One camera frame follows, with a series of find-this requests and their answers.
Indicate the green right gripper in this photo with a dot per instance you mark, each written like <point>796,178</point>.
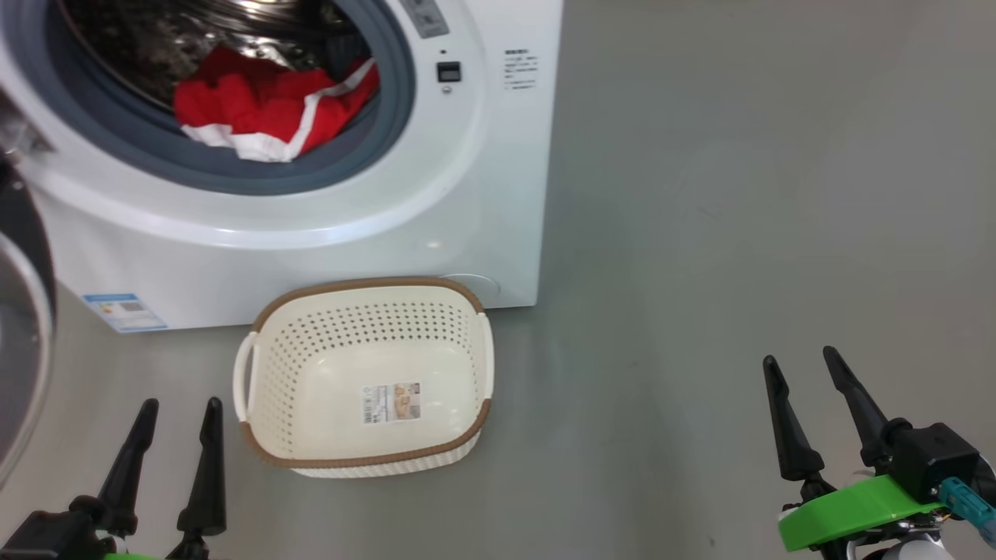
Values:
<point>856,513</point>

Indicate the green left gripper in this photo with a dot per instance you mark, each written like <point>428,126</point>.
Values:
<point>47,538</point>

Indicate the round black-rimmed washer door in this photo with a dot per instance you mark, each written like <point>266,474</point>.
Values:
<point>23,327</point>

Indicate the red garment with white trim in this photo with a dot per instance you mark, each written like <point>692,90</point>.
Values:
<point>249,109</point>

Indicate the printed product label sticker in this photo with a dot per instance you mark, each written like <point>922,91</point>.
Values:
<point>391,403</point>

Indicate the cream perforated laundry basket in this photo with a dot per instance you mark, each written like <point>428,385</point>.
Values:
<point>459,350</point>

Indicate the white front-load washing machine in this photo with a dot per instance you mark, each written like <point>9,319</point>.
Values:
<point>482,194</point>

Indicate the stainless steel washing machine drum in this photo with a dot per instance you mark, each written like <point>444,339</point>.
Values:
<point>140,47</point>

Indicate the blue energy label sticker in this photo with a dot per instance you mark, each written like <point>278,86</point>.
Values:
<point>124,311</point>

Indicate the black text warning sticker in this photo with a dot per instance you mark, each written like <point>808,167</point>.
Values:
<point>520,70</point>

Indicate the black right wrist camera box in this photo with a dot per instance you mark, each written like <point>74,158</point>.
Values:
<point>934,459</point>

